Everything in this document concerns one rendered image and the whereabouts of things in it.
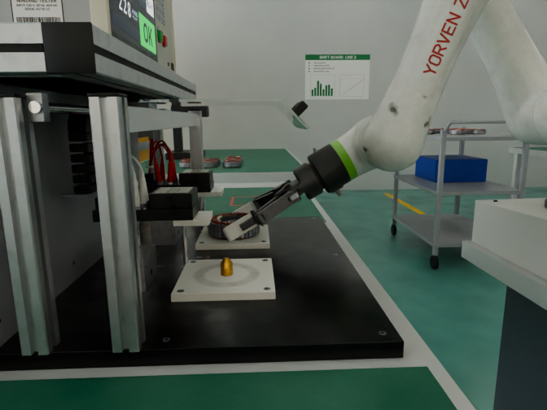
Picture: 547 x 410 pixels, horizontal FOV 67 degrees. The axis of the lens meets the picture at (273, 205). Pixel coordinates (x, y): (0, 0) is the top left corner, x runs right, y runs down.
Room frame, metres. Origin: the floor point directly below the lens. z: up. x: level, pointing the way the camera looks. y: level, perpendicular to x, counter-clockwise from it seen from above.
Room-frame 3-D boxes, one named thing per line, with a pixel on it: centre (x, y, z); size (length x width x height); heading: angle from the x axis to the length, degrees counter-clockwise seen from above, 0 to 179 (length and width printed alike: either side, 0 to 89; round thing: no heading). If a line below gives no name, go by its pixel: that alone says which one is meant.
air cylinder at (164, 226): (0.87, 0.23, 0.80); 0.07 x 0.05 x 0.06; 2
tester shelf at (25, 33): (0.74, 0.40, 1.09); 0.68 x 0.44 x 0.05; 2
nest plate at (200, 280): (0.63, 0.08, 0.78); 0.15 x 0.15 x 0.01; 2
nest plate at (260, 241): (0.87, 0.09, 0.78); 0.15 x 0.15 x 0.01; 2
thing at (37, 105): (0.74, 0.26, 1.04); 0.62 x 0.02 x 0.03; 2
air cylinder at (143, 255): (0.62, 0.22, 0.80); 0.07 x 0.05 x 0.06; 2
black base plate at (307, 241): (0.75, 0.10, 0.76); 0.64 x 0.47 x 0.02; 2
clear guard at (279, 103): (0.93, 0.10, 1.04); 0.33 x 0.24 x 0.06; 92
